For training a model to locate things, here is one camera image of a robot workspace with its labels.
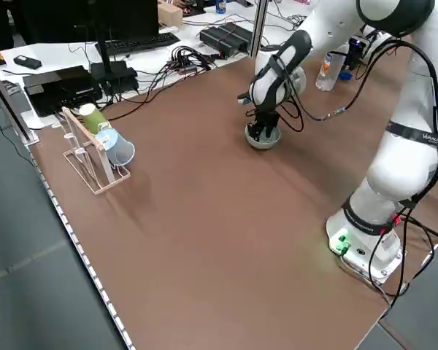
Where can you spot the black keyboard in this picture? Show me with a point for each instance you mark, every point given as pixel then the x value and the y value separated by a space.
pixel 142 43

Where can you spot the clear wood-framed cup rack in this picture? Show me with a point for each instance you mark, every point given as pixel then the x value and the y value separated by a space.
pixel 95 175

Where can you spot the cardboard box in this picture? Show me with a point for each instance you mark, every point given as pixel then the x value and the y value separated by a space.
pixel 169 14

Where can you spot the green paper cup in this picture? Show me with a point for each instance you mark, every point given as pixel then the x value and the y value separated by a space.
pixel 93 116

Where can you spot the black computer monitor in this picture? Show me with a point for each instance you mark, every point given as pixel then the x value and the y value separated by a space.
pixel 87 18

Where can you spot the transparent plastic bottle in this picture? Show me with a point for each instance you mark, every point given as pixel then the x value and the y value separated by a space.
pixel 328 73

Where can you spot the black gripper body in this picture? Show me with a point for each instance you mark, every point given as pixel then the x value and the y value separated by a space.
pixel 354 56
pixel 268 116

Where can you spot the pale green bowl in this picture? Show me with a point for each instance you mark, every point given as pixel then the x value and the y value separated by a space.
pixel 263 144

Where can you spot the large black electronics box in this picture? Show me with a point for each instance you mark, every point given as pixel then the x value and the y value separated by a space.
pixel 62 89

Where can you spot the grey-black power supply units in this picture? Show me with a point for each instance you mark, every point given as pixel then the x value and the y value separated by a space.
pixel 224 38

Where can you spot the small black remote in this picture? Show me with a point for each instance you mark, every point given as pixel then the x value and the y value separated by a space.
pixel 27 61

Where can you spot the blue drink can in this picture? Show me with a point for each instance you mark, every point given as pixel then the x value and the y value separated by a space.
pixel 221 6

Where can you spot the aluminium frame post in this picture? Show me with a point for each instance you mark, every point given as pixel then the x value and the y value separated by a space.
pixel 260 25

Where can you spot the aluminium side rail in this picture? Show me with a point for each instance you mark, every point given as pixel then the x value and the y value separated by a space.
pixel 11 105

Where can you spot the black usb hub with plugs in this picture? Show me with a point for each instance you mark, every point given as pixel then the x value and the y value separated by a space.
pixel 182 65

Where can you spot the blue and white paper cup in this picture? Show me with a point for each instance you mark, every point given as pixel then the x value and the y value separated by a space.
pixel 118 149

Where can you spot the blue bottle cap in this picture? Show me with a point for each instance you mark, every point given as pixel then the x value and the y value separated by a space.
pixel 346 76

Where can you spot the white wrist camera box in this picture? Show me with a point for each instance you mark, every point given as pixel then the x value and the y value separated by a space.
pixel 245 98

